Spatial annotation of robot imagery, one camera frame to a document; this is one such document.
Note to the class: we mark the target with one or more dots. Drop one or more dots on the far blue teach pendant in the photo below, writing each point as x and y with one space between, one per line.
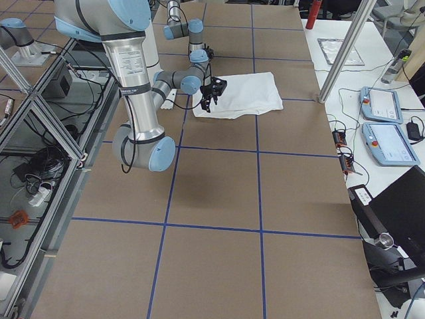
380 105

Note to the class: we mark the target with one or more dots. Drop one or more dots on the black framed silver sheet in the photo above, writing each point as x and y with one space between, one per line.
331 47

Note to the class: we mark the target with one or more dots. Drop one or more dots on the white printed t-shirt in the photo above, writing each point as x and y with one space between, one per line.
245 94

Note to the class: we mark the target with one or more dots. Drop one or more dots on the white central pedestal column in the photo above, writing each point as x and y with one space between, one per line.
150 47

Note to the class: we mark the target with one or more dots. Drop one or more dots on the blue teach pendant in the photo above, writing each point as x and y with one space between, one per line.
380 105
388 144

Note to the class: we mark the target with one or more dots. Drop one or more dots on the orange connector part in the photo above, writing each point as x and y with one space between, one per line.
18 219

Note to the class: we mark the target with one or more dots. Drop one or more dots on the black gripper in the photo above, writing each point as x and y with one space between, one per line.
206 90

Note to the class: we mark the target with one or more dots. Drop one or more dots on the black laptop computer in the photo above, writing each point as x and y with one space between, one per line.
398 210

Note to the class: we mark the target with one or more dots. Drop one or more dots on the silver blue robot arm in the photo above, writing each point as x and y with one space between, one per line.
179 26
125 30

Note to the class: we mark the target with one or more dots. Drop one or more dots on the red cylinder bottle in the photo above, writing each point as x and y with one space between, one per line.
313 13

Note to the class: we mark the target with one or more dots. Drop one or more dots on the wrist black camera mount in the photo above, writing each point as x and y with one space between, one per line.
209 51

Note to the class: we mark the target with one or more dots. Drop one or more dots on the aluminium frame post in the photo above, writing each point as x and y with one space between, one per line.
356 26

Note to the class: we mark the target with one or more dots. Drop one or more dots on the black power adapter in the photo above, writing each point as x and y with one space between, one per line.
413 131

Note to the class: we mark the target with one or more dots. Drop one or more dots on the near blue teach pendant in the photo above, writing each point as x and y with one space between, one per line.
388 144

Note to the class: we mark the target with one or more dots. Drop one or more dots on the orange black electronics module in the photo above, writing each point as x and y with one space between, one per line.
339 138
346 163

